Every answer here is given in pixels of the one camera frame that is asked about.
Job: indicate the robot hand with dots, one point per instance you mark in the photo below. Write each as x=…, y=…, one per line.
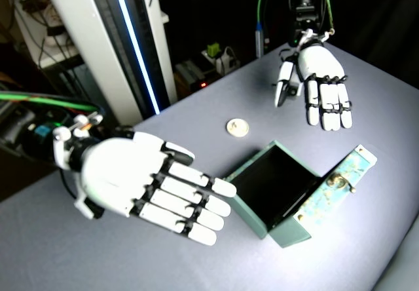
x=111, y=169
x=319, y=63

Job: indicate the grey table cloth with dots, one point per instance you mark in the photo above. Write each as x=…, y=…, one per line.
x=163, y=264

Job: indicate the teal green box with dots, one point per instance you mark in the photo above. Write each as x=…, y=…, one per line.
x=248, y=205

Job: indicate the white power adapter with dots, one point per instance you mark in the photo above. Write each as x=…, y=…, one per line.
x=226, y=60

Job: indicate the black device with red light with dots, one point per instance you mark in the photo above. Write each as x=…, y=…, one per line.
x=193, y=79

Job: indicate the green plug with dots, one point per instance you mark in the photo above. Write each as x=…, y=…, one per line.
x=213, y=49

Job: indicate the round cream disc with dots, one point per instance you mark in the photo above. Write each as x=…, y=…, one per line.
x=237, y=128

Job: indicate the white column with blue light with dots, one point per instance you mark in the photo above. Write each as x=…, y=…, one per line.
x=88, y=25

